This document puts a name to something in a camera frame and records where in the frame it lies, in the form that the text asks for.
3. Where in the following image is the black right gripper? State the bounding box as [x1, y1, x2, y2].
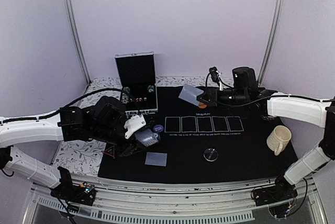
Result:
[197, 87, 248, 108]

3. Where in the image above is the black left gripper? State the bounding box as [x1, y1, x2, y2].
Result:
[91, 119, 148, 157]

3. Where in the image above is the orange big blind button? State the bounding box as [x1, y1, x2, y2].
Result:
[198, 104, 207, 109]

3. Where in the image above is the blue patterned card deck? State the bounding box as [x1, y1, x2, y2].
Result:
[135, 129, 160, 147]

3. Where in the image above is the purple small blind button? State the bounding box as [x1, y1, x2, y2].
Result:
[153, 125, 164, 133]

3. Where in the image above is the long poker chip stack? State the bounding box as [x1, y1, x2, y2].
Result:
[121, 87, 130, 105]

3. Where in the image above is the clear dealer button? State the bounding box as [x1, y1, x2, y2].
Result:
[203, 148, 219, 162]

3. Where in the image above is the short poker chip stack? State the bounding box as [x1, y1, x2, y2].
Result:
[147, 85, 155, 93]

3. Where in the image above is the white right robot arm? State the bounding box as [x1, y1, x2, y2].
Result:
[197, 66, 334, 201]

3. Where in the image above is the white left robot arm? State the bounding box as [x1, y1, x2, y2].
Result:
[1, 96, 147, 200]

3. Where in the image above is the red triangle all-in marker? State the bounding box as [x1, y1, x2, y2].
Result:
[103, 145, 115, 159]

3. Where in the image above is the black poker mat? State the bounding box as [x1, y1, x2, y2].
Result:
[98, 87, 297, 184]

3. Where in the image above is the red dice row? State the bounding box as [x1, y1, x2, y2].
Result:
[129, 97, 147, 103]

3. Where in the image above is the aluminium poker chip case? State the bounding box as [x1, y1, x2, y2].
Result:
[115, 51, 158, 114]

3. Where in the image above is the floral white tablecloth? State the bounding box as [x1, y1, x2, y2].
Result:
[52, 76, 260, 177]

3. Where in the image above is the red patterned round tin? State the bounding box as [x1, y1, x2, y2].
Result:
[261, 115, 276, 121]

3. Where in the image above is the cream ribbed mug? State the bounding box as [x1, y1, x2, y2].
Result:
[266, 125, 292, 156]

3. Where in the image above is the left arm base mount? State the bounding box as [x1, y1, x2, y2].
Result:
[51, 166, 96, 206]

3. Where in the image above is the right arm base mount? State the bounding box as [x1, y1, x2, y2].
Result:
[251, 175, 298, 206]

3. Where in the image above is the right aluminium frame post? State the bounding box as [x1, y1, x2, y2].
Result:
[258, 0, 284, 85]

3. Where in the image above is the aluminium frame post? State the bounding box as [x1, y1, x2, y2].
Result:
[64, 0, 91, 85]
[258, 0, 284, 85]

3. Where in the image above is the left aluminium frame post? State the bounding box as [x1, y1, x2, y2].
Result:
[64, 0, 91, 85]

